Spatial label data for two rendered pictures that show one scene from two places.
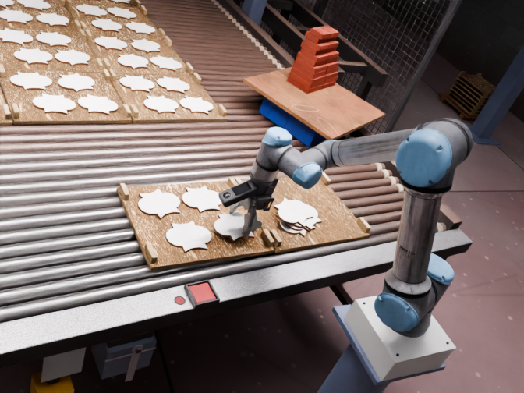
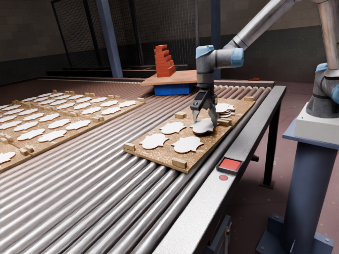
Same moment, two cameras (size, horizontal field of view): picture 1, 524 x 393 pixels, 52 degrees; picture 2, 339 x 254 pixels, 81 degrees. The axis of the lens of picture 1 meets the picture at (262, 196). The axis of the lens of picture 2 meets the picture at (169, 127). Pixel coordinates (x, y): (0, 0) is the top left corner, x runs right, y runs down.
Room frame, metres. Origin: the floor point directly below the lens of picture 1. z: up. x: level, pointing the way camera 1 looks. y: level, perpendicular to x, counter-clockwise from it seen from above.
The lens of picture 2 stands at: (0.47, 0.35, 1.37)
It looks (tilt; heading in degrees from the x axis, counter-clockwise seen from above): 24 degrees down; 350
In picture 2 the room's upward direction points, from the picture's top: 7 degrees counter-clockwise
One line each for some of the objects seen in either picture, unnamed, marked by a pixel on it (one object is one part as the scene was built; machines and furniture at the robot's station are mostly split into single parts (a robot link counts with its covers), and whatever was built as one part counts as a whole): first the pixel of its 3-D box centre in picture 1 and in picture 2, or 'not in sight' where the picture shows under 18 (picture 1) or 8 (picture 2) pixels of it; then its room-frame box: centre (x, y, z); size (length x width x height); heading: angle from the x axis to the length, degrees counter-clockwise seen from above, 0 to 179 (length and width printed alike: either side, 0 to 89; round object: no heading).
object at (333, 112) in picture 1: (316, 98); (175, 76); (2.30, -0.07, 1.03); 0.50 x 0.50 x 0.02; 64
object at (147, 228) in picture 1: (195, 220); (179, 138); (1.29, 0.17, 0.93); 0.41 x 0.35 x 0.02; 131
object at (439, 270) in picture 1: (426, 280); (331, 77); (1.18, -0.51, 1.13); 0.13 x 0.12 x 0.14; 152
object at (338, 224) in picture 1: (300, 210); (217, 109); (1.56, -0.15, 0.93); 0.41 x 0.35 x 0.02; 132
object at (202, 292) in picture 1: (201, 294); (229, 166); (1.02, 0.05, 0.92); 0.06 x 0.06 x 0.01; 43
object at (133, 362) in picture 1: (123, 348); (210, 240); (0.88, 0.19, 0.77); 0.14 x 0.11 x 0.18; 133
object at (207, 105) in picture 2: (257, 190); (206, 95); (1.32, 0.02, 1.11); 0.09 x 0.08 x 0.12; 131
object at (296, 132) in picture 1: (305, 113); (174, 84); (2.23, -0.04, 0.97); 0.31 x 0.31 x 0.10; 64
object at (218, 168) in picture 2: (202, 293); (229, 165); (1.02, 0.05, 0.92); 0.08 x 0.08 x 0.02; 43
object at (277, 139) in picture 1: (274, 148); (205, 59); (1.32, 0.02, 1.27); 0.09 x 0.08 x 0.11; 62
